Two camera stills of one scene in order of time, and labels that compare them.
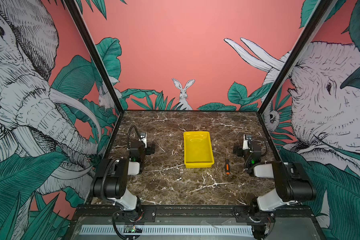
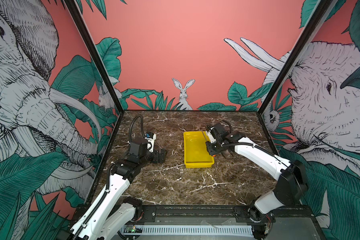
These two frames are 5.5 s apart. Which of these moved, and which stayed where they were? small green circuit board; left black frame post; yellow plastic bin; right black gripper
Moved: right black gripper
Stayed: left black frame post; small green circuit board; yellow plastic bin
